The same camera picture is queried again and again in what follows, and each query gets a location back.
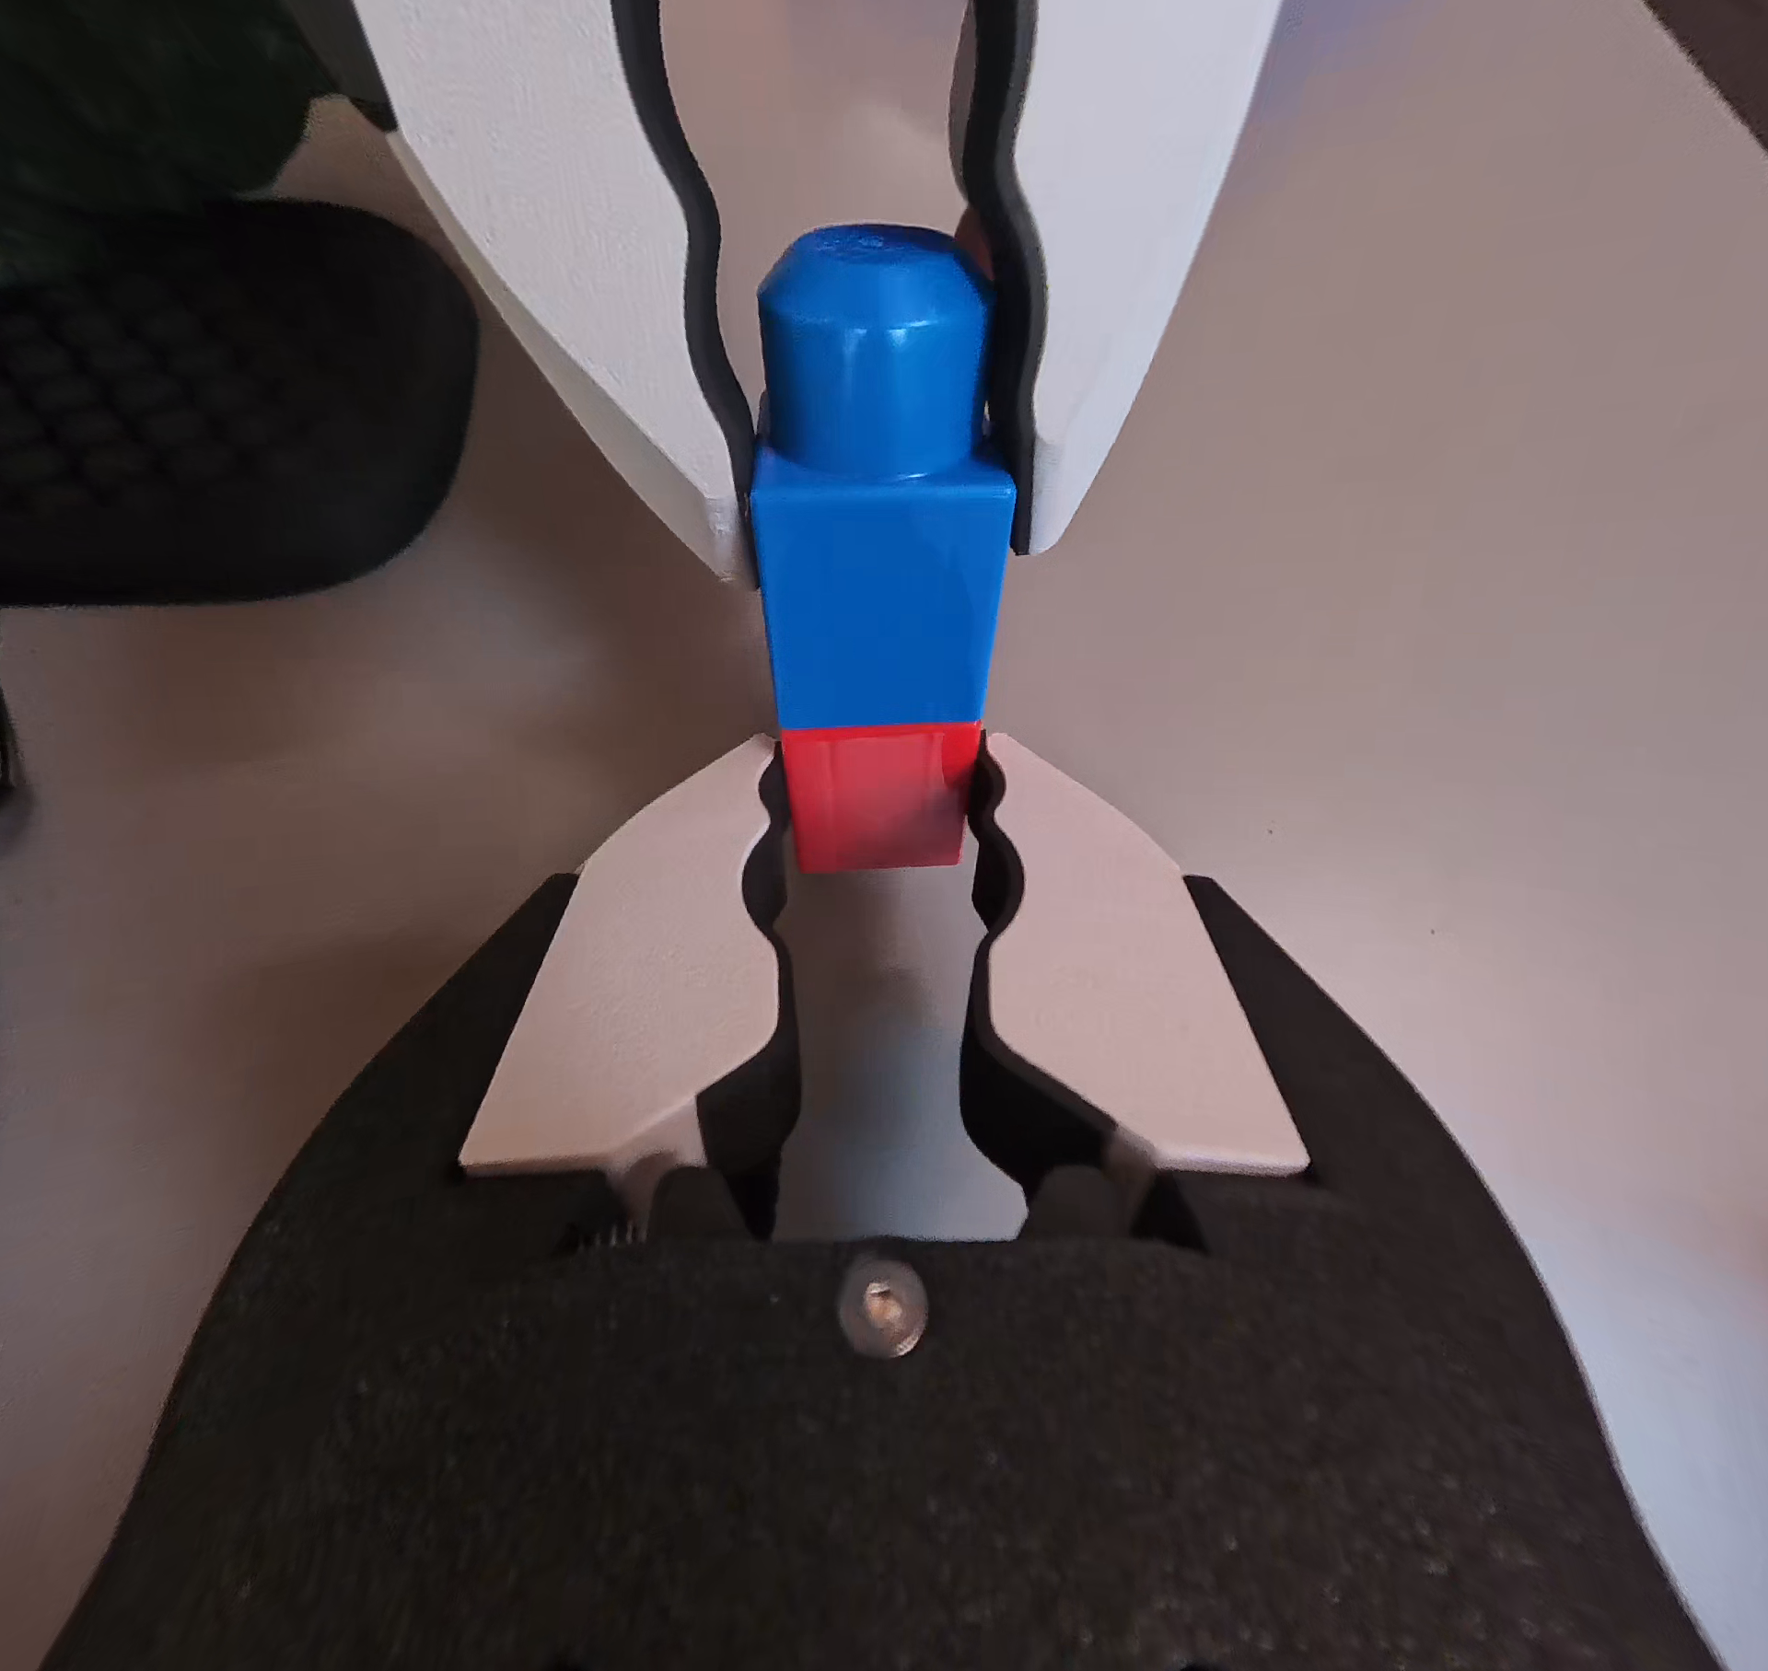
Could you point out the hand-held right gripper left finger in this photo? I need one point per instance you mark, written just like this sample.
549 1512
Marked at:
635 1009

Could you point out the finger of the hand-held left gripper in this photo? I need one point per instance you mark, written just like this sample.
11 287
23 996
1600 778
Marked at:
524 180
1146 110

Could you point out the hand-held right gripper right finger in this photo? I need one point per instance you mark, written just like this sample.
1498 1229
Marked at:
1132 1009

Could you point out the red mega block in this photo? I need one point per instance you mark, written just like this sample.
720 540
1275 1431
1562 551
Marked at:
876 801

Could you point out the blue mega block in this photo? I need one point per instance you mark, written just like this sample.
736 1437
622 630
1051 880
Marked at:
884 594

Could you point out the person's left forearm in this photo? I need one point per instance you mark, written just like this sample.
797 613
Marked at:
123 70

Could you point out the black mesh armrest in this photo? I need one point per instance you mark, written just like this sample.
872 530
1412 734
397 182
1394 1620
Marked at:
206 401

